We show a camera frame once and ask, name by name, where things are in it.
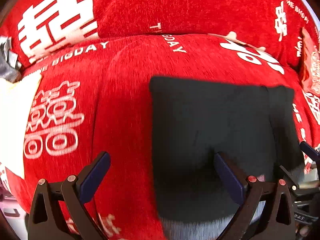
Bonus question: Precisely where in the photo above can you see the red pillow with gold print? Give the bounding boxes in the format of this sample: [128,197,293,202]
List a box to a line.
[299,26,320,126]

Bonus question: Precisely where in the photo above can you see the grey crumpled cloth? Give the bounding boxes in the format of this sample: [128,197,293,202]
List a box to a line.
[0,36,22,83]

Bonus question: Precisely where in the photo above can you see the blue grey patterned bedsheet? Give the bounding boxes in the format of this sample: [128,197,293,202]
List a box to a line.
[158,197,240,239]

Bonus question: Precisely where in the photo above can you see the red blanket with white print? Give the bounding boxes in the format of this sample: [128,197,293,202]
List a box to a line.
[1,0,319,239]

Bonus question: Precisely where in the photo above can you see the black pants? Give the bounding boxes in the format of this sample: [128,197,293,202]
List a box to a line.
[149,76,304,223]

